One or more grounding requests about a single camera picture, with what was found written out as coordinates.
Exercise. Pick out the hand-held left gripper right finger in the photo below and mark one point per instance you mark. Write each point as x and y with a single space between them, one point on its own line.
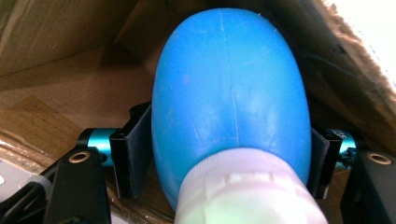
322 165

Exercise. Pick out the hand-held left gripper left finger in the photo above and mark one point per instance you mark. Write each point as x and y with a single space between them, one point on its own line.
137 155

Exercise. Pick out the brown cardboard box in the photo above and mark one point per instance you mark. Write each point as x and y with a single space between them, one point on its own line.
77 77

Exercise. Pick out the blue rubber bulb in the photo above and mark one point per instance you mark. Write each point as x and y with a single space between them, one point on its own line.
230 93

